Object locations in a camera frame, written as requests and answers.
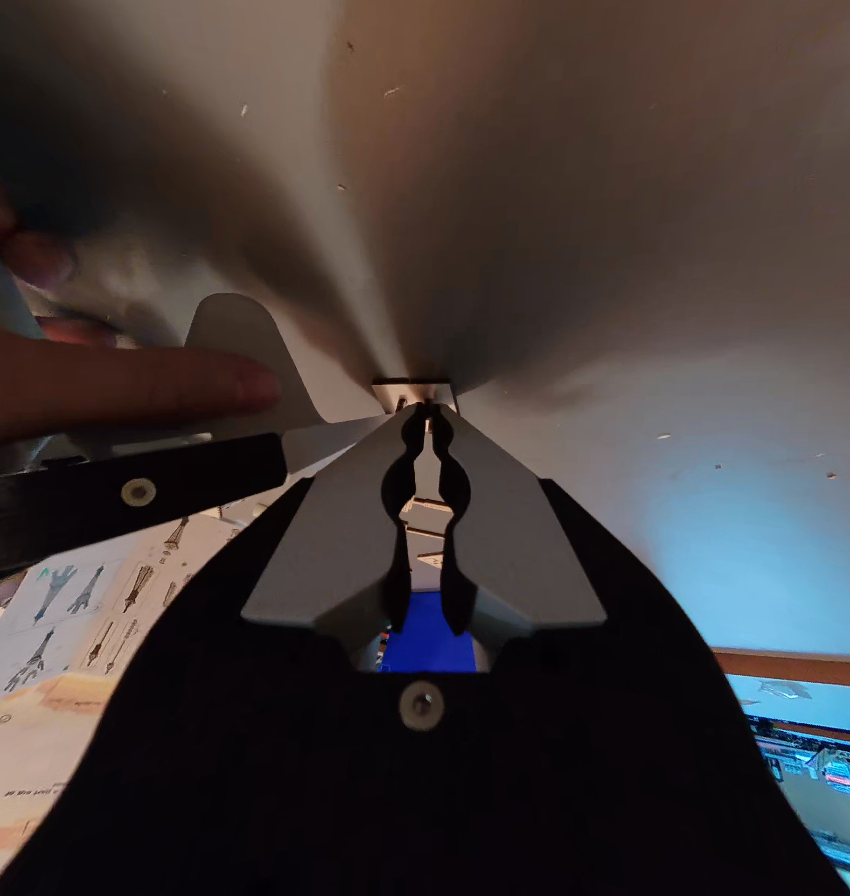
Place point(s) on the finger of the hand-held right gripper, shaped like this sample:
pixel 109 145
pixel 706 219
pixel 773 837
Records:
pixel 320 448
pixel 236 322

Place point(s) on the blue plastic bin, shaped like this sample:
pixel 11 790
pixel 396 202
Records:
pixel 428 637

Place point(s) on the paper instruction sheet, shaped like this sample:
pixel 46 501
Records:
pixel 82 630

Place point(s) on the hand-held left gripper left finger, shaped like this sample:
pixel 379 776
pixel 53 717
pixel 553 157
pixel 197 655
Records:
pixel 327 553

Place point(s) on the small square wooden piece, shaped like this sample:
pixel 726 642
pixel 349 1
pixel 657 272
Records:
pixel 407 392

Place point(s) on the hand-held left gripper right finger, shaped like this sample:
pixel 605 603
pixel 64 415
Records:
pixel 523 553

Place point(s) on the person's right hand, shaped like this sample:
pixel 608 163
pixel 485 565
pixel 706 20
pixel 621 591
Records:
pixel 117 392

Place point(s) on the wooden sheet with cutouts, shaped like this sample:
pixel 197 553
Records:
pixel 425 518

